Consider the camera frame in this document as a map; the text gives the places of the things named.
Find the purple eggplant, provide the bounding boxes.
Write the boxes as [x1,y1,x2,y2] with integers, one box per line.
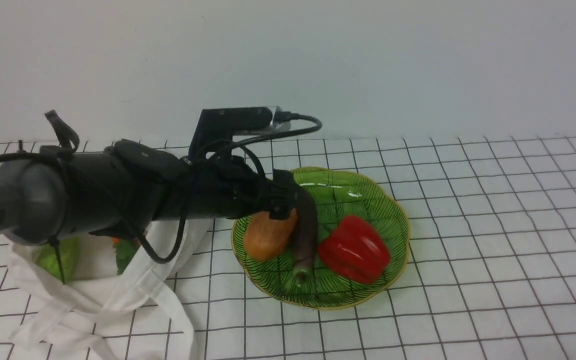
[291,186,319,287]

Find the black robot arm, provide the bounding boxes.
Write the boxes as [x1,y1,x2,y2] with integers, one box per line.
[0,140,298,246]

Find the black cable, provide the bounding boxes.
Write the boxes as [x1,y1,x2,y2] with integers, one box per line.
[113,113,323,265]

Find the red bell pepper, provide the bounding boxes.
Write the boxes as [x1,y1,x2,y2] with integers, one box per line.
[317,214,391,284]

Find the brown potato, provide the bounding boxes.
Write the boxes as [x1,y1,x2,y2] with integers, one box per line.
[243,209,298,262]

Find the dark green leafy vegetable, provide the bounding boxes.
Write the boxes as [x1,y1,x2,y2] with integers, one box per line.
[111,237,141,275]

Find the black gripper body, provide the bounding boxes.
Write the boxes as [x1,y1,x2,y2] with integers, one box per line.
[185,155,266,219]

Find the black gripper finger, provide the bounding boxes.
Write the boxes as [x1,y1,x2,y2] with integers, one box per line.
[268,170,298,221]

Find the light green chayote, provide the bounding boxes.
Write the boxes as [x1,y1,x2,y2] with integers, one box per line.
[34,237,81,284]

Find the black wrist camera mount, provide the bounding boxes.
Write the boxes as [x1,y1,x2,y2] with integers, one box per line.
[188,106,291,161]

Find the green glass leaf plate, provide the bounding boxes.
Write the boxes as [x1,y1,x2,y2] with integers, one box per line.
[231,166,410,310]

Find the white cloth tote bag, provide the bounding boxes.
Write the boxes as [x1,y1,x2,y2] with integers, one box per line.
[7,219,212,360]

